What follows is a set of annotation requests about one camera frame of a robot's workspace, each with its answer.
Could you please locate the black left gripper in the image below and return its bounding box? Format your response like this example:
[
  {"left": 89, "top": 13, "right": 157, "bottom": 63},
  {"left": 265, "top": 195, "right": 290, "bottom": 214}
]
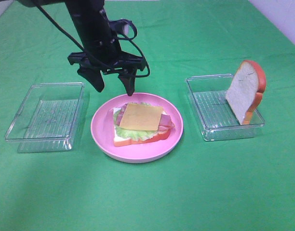
[{"left": 67, "top": 36, "right": 147, "bottom": 96}]

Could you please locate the yellow cheese slice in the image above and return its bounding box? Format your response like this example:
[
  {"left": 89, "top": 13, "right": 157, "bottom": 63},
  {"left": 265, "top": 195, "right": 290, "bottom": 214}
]
[{"left": 119, "top": 103, "right": 163, "bottom": 131}]

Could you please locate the green lettuce leaf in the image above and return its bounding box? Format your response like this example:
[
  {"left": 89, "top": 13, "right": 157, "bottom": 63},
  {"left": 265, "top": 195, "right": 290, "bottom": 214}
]
[{"left": 113, "top": 104, "right": 164, "bottom": 146}]

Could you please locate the bread slice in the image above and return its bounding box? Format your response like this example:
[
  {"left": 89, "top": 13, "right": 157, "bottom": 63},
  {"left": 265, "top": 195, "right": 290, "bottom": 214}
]
[
  {"left": 113, "top": 108, "right": 175, "bottom": 147},
  {"left": 225, "top": 60, "right": 267, "bottom": 125}
]

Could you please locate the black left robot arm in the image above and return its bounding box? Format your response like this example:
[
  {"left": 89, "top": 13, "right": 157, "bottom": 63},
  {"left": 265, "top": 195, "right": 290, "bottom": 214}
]
[{"left": 20, "top": 0, "right": 149, "bottom": 96}]

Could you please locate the pink round plate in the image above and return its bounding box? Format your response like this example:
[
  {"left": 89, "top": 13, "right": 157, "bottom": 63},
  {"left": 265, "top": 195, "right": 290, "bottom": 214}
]
[{"left": 91, "top": 92, "right": 184, "bottom": 163}]

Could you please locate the clear left ingredient tray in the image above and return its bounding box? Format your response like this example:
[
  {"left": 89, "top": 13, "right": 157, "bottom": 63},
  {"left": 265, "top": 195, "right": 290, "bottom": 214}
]
[{"left": 4, "top": 82, "right": 84, "bottom": 153}]

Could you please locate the clear right bread tray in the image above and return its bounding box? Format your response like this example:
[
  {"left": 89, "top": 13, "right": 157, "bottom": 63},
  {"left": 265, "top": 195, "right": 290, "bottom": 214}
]
[{"left": 186, "top": 74, "right": 265, "bottom": 141}]

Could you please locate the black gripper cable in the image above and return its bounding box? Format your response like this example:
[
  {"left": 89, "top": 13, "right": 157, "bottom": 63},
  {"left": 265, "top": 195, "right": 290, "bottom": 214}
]
[{"left": 34, "top": 0, "right": 151, "bottom": 78}]

